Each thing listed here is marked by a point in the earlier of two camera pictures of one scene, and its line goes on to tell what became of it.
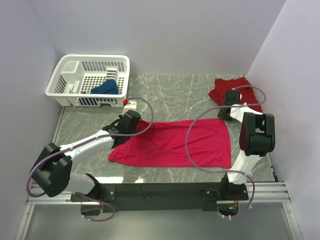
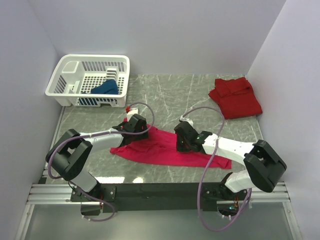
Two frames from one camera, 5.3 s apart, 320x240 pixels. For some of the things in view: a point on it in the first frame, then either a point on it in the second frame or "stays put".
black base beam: (162, 197) stays put
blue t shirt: (109, 87) stays put
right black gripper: (220, 114) -> (179, 147)
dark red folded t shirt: (218, 92) stays put
